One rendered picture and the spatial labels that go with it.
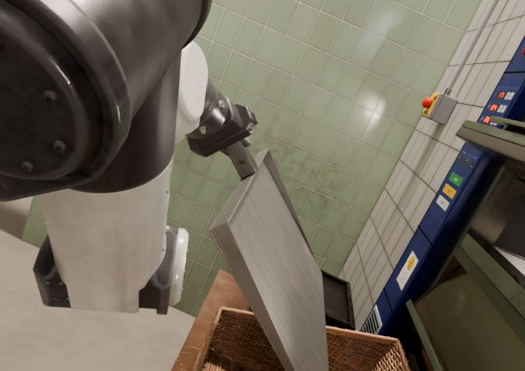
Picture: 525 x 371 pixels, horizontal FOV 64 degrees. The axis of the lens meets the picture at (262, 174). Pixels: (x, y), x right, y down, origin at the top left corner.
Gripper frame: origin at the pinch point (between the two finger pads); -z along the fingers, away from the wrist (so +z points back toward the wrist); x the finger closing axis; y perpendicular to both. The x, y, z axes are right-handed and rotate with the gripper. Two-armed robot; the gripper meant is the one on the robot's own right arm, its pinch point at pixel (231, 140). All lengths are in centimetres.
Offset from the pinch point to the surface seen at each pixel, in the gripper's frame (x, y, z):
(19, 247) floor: 154, -62, -99
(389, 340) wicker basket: -7, 39, -60
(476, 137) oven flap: -43, 9, -29
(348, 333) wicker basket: 2, 35, -57
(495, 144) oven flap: -43, 14, -22
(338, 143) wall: -17, -46, -117
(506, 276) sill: -35, 36, -36
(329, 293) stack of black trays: 7, 20, -77
